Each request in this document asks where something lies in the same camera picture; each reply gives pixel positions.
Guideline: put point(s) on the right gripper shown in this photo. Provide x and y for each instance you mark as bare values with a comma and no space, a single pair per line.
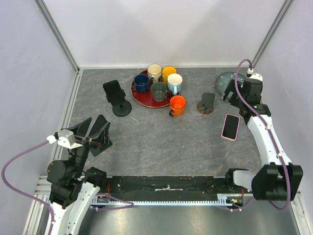
232,87

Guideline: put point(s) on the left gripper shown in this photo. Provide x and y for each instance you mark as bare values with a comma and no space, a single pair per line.
82,129

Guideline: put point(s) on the pink case smartphone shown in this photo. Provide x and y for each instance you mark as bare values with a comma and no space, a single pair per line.
230,127

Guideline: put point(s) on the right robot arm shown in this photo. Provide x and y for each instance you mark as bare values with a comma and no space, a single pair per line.
278,179

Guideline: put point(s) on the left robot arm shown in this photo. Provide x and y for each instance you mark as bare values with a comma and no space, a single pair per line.
72,187

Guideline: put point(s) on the black angled phone stand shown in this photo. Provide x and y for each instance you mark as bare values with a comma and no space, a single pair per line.
96,152

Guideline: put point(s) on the black round-base phone stand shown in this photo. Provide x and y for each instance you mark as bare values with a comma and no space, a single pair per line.
123,109

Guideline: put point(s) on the black phone on stand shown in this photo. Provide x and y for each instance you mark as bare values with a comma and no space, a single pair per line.
114,93

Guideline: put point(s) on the blue ceramic plate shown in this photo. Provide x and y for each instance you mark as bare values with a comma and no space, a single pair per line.
223,80

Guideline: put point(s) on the orange mug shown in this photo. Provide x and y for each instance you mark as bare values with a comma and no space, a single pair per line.
177,105

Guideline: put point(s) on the light blue white mug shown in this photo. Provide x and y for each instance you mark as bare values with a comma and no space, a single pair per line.
174,83

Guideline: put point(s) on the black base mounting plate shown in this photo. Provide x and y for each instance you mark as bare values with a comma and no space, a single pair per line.
170,188

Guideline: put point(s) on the red round tray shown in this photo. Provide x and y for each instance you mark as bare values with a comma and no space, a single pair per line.
146,99

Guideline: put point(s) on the yellow mug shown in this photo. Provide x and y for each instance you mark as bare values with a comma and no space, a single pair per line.
166,71

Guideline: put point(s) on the dark blue mug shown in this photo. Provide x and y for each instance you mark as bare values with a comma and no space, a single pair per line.
141,84

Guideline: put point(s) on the grey glass mug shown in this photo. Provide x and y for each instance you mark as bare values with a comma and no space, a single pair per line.
160,92

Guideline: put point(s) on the cream mug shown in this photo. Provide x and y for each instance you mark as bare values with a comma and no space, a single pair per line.
154,72

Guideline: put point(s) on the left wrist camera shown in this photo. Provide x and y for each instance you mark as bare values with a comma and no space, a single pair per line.
64,138

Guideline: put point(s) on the slotted cable duct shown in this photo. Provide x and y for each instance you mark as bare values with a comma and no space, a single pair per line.
221,201

